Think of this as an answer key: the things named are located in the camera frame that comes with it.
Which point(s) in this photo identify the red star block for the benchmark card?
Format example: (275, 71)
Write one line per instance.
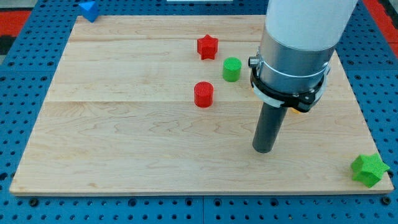
(207, 47)

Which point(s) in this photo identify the green cylinder block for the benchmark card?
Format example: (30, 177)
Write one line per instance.
(231, 69)

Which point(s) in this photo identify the yellow block behind arm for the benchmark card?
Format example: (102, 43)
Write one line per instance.
(295, 111)

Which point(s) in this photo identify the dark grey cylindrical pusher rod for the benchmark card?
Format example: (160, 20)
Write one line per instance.
(268, 126)

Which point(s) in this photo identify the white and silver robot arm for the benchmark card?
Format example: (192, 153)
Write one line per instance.
(292, 62)

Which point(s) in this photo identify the light wooden board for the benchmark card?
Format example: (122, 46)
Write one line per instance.
(119, 119)

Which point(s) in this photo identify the green star block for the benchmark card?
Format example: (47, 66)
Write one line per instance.
(368, 169)

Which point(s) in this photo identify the blue triangular block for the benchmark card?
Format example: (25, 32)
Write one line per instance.
(89, 10)

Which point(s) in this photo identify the red cylinder block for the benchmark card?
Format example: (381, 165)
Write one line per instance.
(203, 94)

